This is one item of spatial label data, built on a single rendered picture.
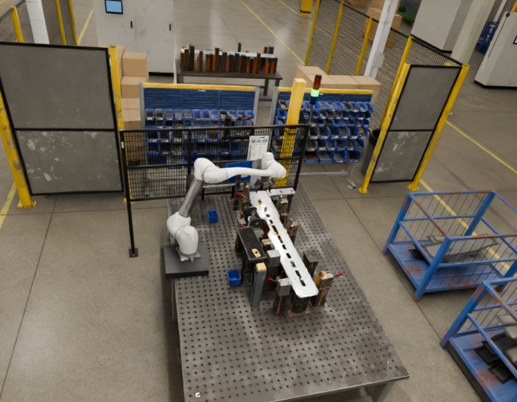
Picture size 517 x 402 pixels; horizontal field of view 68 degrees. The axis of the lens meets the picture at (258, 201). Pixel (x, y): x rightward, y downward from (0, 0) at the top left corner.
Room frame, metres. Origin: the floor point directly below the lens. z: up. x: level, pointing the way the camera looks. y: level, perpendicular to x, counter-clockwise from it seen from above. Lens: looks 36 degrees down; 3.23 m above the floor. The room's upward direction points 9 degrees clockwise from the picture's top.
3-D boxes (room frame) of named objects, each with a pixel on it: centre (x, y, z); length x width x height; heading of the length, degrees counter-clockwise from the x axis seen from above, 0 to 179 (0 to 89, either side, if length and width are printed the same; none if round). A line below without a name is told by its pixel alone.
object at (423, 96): (5.29, -2.03, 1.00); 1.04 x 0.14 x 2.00; 109
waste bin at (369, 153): (5.70, -1.84, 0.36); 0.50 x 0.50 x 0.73
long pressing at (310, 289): (2.61, -0.23, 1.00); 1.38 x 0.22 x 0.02; 23
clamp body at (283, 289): (2.01, -0.29, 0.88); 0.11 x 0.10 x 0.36; 113
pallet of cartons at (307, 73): (6.36, -0.98, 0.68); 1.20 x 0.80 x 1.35; 111
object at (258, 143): (3.60, 0.09, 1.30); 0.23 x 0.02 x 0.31; 113
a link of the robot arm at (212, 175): (2.68, 0.40, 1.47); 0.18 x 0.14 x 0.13; 132
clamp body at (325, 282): (2.15, -0.61, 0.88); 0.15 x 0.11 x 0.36; 113
